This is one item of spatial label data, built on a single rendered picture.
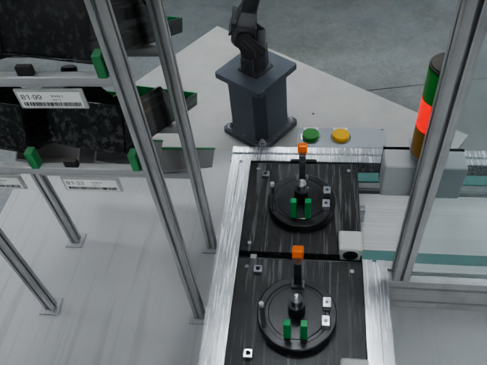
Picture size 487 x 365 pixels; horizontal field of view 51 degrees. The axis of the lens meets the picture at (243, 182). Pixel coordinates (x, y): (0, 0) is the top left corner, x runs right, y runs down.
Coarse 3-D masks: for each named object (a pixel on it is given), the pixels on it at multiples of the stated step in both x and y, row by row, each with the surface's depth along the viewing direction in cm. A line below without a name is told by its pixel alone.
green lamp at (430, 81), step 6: (432, 72) 64; (426, 78) 66; (432, 78) 65; (438, 78) 64; (426, 84) 66; (432, 84) 65; (426, 90) 67; (432, 90) 66; (426, 96) 67; (432, 96) 66; (426, 102) 68; (432, 102) 67
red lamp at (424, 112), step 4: (420, 104) 70; (424, 104) 68; (420, 108) 70; (424, 108) 69; (428, 108) 68; (420, 112) 70; (424, 112) 69; (428, 112) 68; (420, 116) 70; (424, 116) 69; (428, 116) 69; (416, 120) 72; (420, 120) 70; (424, 120) 70; (416, 124) 72; (420, 124) 71; (424, 124) 70; (420, 128) 71; (424, 128) 70; (424, 132) 71
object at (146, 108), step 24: (96, 96) 87; (144, 96) 77; (168, 96) 85; (192, 96) 96; (48, 120) 76; (72, 120) 74; (96, 120) 73; (120, 120) 72; (168, 120) 87; (72, 144) 76; (96, 144) 75; (120, 144) 74
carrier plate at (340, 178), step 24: (264, 168) 116; (288, 168) 115; (312, 168) 114; (336, 168) 114; (264, 192) 111; (336, 192) 109; (264, 216) 107; (336, 216) 105; (240, 240) 103; (264, 240) 103; (288, 240) 102; (312, 240) 102; (336, 240) 101
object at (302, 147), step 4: (300, 144) 105; (304, 144) 105; (300, 148) 105; (304, 148) 105; (300, 152) 105; (304, 152) 105; (300, 156) 104; (304, 156) 104; (300, 160) 107; (304, 160) 106; (300, 164) 107; (304, 164) 107; (300, 168) 107; (304, 168) 107; (300, 172) 108; (304, 172) 108; (300, 176) 108; (304, 176) 108
